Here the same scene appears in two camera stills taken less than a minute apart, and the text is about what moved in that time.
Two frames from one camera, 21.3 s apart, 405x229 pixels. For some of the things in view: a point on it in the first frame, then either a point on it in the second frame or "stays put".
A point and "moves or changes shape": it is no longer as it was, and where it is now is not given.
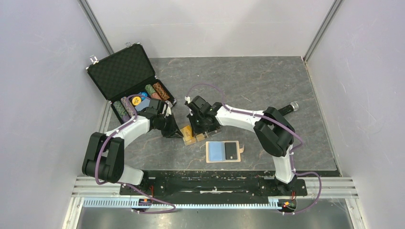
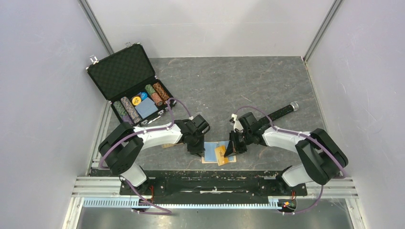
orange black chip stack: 163,93 stays put
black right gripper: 196,130 to 233,143
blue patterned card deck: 143,104 stays put
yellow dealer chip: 136,100 stays put
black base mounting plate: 249,183 stays put
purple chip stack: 127,106 stays put
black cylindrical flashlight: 294,106 stays put
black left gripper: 174,131 to 199,150
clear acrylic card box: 189,139 moves or changes shape
